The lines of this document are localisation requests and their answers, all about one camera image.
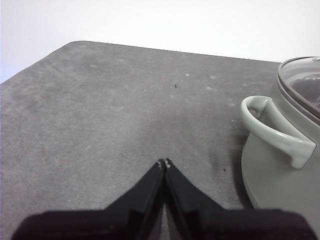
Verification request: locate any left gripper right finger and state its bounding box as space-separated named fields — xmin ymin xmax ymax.
xmin=163 ymin=157 xmax=314 ymax=240

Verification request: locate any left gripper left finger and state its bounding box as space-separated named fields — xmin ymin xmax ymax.
xmin=10 ymin=157 xmax=166 ymax=240

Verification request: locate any glass lid with green knob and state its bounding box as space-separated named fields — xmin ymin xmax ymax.
xmin=278 ymin=56 xmax=320 ymax=120

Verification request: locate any pale green electric steamer pot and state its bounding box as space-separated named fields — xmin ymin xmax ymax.
xmin=240 ymin=59 xmax=320 ymax=211

